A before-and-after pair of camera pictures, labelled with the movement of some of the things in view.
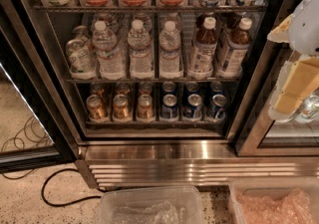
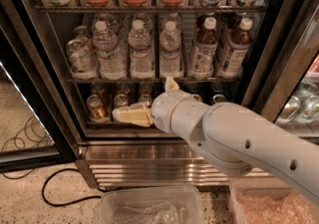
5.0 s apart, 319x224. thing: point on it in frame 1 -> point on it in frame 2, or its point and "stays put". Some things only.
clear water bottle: x=141 y=63 stays put
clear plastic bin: x=152 y=205 stays put
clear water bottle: x=110 y=62 stays put
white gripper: x=305 y=32 -> x=163 y=110
